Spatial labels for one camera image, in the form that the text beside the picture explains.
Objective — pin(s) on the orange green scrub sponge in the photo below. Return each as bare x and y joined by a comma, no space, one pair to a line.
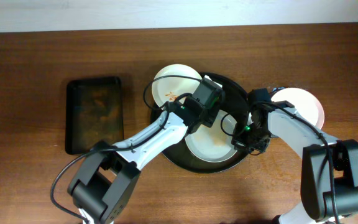
215,122

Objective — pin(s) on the black round tray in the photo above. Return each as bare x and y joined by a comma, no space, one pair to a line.
180,155

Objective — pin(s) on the cream plate top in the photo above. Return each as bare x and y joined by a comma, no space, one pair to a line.
168,89

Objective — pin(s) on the pink plate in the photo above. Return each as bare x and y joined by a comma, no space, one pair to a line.
306,103

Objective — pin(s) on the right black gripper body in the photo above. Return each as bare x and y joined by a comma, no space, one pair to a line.
248,144

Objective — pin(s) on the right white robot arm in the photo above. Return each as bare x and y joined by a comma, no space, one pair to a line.
329,169

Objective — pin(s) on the grey plate bottom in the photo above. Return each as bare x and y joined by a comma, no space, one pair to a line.
211,144

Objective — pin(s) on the black rectangular tray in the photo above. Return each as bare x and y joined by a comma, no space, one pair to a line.
93,112

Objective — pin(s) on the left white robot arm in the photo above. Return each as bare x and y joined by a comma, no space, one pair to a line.
106,179

